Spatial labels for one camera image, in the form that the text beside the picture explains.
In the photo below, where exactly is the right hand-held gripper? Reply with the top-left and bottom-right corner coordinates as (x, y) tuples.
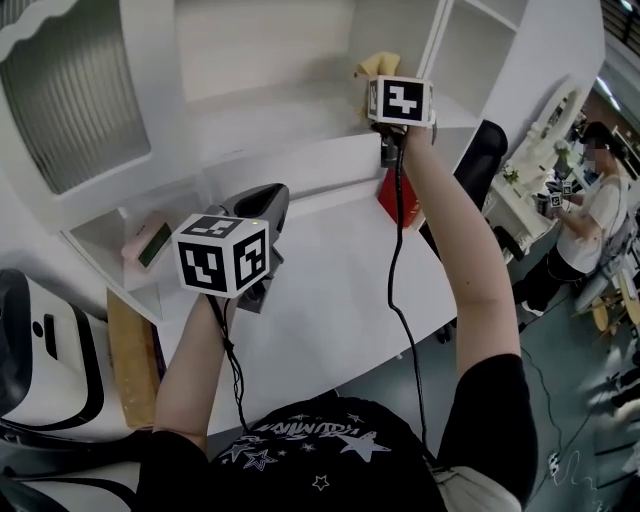
(366, 74), (436, 170)

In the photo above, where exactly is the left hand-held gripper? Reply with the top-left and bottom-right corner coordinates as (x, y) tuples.
(171, 181), (292, 316)

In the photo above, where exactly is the yellow wiping cloth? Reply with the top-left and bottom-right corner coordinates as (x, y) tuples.
(352, 51), (403, 119)

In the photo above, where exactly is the white cabinet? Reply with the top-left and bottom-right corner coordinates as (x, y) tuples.
(0, 0), (609, 322)

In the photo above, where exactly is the person's right forearm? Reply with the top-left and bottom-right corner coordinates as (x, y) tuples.
(399, 123), (524, 382)

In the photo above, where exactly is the person's left forearm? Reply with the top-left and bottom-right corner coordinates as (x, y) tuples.
(152, 293), (237, 455)

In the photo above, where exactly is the black office chair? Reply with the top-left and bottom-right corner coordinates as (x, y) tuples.
(417, 119), (527, 346)

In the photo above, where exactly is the red book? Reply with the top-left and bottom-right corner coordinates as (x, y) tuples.
(377, 167), (422, 232)

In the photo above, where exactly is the pink digital clock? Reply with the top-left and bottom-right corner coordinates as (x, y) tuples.
(121, 209), (174, 274)

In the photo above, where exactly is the white vanity table with mirror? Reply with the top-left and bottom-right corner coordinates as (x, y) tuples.
(483, 74), (587, 252)

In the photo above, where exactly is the brown cardboard box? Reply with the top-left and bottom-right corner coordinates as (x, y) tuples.
(105, 287), (167, 431)

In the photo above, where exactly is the ribbed glass cabinet door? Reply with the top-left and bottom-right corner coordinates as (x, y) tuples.
(0, 0), (202, 217)

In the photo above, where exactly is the person's black star-print shirt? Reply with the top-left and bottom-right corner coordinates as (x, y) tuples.
(137, 352), (542, 512)

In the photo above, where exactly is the wooden stool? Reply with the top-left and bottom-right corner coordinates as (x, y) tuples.
(574, 269), (640, 342)

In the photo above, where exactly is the beige waist pouch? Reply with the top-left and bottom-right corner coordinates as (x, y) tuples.
(431, 464), (524, 512)

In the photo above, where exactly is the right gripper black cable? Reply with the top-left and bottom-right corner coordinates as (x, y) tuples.
(386, 135), (437, 467)

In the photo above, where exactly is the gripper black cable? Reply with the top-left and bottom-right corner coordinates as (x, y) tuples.
(386, 135), (437, 467)
(206, 294), (252, 435)

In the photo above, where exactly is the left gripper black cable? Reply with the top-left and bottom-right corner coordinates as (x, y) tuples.
(206, 294), (252, 435)

